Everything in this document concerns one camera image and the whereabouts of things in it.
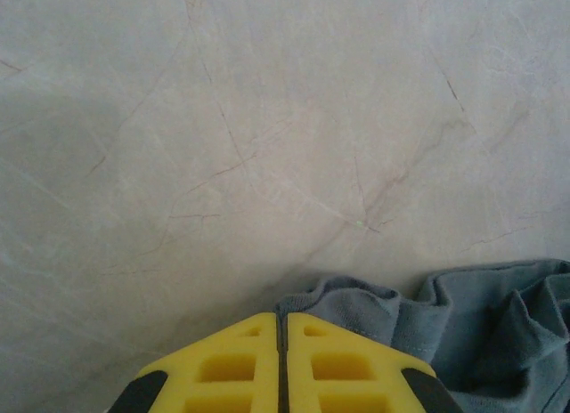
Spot grey t-shirt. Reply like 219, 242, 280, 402
274, 258, 570, 413

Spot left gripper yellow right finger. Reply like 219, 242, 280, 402
283, 312, 465, 413

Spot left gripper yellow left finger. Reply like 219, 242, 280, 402
108, 312, 282, 413

